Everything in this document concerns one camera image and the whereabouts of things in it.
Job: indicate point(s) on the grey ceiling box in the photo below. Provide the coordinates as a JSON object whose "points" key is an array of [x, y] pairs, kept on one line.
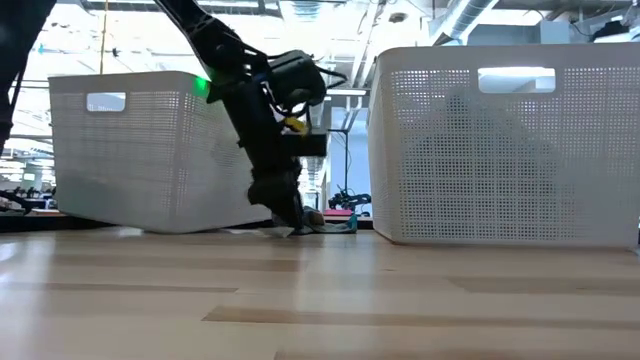
{"points": [[555, 32]]}

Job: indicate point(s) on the pink flat item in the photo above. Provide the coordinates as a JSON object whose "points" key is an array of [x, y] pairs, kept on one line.
{"points": [[339, 212]]}

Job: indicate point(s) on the round ceiling detector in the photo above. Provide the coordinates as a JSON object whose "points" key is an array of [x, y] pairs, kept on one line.
{"points": [[397, 17]]}

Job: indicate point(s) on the silver ventilation duct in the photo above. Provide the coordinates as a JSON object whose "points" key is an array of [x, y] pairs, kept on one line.
{"points": [[465, 17]]}

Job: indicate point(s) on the black ceiling equipment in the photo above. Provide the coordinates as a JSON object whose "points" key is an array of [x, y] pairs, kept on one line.
{"points": [[612, 30]]}

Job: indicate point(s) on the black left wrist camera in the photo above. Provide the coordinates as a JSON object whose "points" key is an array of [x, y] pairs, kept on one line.
{"points": [[307, 144]]}

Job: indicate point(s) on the white perforated plastic bin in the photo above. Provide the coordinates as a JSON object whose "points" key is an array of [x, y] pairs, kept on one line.
{"points": [[150, 165], [500, 175]]}

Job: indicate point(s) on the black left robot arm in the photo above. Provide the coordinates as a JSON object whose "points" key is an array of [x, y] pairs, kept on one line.
{"points": [[220, 45]]}

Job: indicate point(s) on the small background robot arm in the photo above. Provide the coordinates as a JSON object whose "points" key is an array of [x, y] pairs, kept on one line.
{"points": [[350, 199]]}

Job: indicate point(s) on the thin black stand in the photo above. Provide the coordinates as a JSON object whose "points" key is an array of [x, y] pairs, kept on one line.
{"points": [[346, 160]]}

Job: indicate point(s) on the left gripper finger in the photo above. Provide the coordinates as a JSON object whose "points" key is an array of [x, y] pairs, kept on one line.
{"points": [[280, 195]]}

